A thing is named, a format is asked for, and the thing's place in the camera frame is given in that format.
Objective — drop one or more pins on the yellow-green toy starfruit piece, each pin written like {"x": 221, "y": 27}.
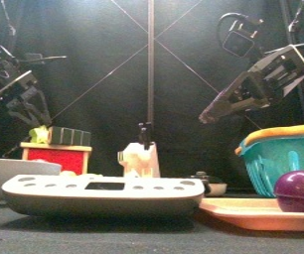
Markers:
{"x": 39, "y": 134}

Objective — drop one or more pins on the wooden drawer with red front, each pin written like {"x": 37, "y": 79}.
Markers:
{"x": 59, "y": 158}

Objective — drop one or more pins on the black ribbed toy block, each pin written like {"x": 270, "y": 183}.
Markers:
{"x": 70, "y": 136}

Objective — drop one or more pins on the teal plastic basket orange rim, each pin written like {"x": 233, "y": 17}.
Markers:
{"x": 281, "y": 155}

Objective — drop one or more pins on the yellow toy fruit piece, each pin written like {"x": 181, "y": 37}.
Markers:
{"x": 68, "y": 173}

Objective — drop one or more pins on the black toy utensil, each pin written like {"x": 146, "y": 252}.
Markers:
{"x": 145, "y": 134}

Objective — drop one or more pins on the white toy fork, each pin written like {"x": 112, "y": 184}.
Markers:
{"x": 122, "y": 158}

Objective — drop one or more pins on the black toy frying pan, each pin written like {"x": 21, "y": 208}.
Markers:
{"x": 211, "y": 185}

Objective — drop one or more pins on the white toy utensil holder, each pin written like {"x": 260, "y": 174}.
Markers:
{"x": 142, "y": 162}

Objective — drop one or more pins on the purple toy ball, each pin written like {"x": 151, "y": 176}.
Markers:
{"x": 300, "y": 191}

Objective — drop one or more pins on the white toy kitchen scale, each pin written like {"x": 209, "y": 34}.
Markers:
{"x": 104, "y": 198}

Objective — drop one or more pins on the pink plastic tray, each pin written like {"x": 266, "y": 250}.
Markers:
{"x": 256, "y": 215}

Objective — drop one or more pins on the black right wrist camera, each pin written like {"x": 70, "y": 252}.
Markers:
{"x": 240, "y": 41}

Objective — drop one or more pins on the dark vertical frame pole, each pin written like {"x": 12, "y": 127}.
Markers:
{"x": 150, "y": 59}

